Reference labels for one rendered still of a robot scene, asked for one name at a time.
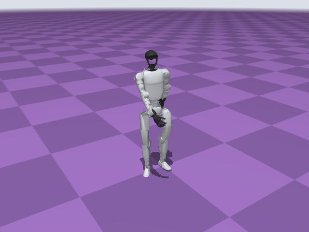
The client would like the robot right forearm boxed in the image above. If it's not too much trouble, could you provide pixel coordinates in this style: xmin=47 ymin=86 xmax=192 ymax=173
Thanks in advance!
xmin=140 ymin=93 xmax=154 ymax=116

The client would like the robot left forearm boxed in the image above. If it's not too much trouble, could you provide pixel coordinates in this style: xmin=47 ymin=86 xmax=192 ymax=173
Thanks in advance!
xmin=161 ymin=90 xmax=169 ymax=100

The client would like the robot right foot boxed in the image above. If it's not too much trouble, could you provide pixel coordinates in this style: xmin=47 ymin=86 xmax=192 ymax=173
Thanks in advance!
xmin=143 ymin=165 xmax=151 ymax=177

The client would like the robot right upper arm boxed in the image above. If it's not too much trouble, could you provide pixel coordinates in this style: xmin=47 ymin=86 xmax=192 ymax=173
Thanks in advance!
xmin=134 ymin=72 xmax=149 ymax=99

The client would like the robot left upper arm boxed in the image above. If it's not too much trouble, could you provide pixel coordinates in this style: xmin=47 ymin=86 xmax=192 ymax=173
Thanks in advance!
xmin=162 ymin=69 xmax=171 ymax=91

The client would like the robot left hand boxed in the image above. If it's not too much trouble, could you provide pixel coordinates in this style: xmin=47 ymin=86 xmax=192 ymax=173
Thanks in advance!
xmin=159 ymin=98 xmax=166 ymax=108

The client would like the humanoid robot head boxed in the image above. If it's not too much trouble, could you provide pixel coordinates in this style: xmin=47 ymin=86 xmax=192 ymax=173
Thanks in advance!
xmin=145 ymin=50 xmax=158 ymax=72

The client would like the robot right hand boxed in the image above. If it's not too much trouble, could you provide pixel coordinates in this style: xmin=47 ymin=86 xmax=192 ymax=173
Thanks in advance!
xmin=151 ymin=109 xmax=167 ymax=127

